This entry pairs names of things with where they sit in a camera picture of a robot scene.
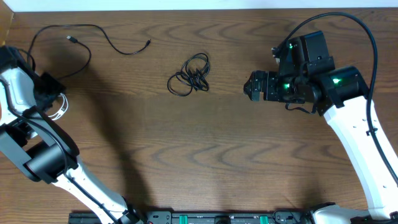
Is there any white usb cable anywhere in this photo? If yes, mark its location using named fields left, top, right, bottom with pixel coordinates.
left=48, top=92, right=69, bottom=121

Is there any long black cable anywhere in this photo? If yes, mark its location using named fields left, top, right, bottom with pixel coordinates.
left=27, top=24, right=152, bottom=82

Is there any short black cable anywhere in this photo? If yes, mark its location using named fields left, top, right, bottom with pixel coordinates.
left=167, top=52, right=211, bottom=97

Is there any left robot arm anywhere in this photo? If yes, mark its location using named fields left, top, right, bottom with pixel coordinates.
left=1, top=45, right=147, bottom=223

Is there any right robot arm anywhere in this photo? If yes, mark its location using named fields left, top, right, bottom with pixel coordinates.
left=243, top=31, right=397, bottom=223

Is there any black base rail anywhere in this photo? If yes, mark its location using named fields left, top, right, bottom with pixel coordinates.
left=68, top=210, right=313, bottom=224

